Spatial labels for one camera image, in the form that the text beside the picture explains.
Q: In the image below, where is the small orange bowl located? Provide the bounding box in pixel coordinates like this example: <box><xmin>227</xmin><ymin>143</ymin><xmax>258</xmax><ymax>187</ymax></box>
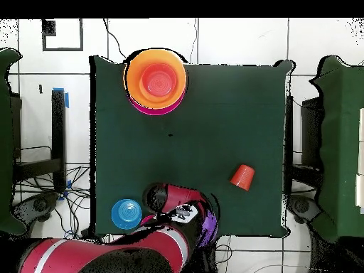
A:
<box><xmin>139</xmin><ymin>63</ymin><xmax>178</xmax><ymax>98</ymax></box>

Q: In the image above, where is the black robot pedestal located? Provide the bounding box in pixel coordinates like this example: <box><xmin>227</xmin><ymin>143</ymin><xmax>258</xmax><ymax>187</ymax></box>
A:
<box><xmin>187</xmin><ymin>235</ymin><xmax>220</xmax><ymax>273</ymax></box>

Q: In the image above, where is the small blue bowl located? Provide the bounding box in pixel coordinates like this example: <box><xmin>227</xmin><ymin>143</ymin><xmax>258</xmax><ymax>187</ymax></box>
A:
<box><xmin>111</xmin><ymin>198</ymin><xmax>143</xmax><ymax>230</ymax></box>

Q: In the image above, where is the large orange bowl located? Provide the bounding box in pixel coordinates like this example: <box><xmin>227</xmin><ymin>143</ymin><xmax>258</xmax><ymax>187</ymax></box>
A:
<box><xmin>124</xmin><ymin>48</ymin><xmax>188</xmax><ymax>110</ymax></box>

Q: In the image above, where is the orange-red plastic cup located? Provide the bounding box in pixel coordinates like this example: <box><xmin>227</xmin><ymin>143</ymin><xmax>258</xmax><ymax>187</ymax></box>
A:
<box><xmin>230</xmin><ymin>164</ymin><xmax>256</xmax><ymax>192</ymax></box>

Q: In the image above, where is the large pink bowl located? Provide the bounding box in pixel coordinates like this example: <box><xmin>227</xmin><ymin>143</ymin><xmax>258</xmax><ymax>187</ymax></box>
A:
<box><xmin>129</xmin><ymin>89</ymin><xmax>187</xmax><ymax>117</ymax></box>

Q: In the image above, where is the purple bowl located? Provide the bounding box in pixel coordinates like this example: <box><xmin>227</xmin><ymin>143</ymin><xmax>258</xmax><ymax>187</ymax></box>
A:
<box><xmin>197</xmin><ymin>208</ymin><xmax>219</xmax><ymax>247</ymax></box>

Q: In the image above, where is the green cloth side table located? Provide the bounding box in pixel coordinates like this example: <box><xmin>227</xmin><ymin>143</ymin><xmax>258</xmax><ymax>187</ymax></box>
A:
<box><xmin>309</xmin><ymin>54</ymin><xmax>364</xmax><ymax>244</ymax></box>
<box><xmin>0</xmin><ymin>47</ymin><xmax>28</xmax><ymax>237</ymax></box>

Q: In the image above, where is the dark green tablecloth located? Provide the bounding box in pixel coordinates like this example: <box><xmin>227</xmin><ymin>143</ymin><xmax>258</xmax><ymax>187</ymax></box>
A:
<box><xmin>89</xmin><ymin>55</ymin><xmax>294</xmax><ymax>238</ymax></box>

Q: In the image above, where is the black metal stand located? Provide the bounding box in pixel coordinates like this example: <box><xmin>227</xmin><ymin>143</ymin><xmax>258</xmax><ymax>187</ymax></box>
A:
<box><xmin>284</xmin><ymin>95</ymin><xmax>323</xmax><ymax>190</ymax></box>
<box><xmin>11</xmin><ymin>89</ymin><xmax>68</xmax><ymax>194</ymax></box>

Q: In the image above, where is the black square floor frame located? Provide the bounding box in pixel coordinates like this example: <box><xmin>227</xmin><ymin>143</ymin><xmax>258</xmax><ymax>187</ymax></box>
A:
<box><xmin>41</xmin><ymin>18</ymin><xmax>85</xmax><ymax>53</ymax></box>

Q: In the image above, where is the blue floor tape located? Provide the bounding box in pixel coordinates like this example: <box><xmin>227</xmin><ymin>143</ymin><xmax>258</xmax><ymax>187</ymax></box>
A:
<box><xmin>52</xmin><ymin>87</ymin><xmax>70</xmax><ymax>109</ymax></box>

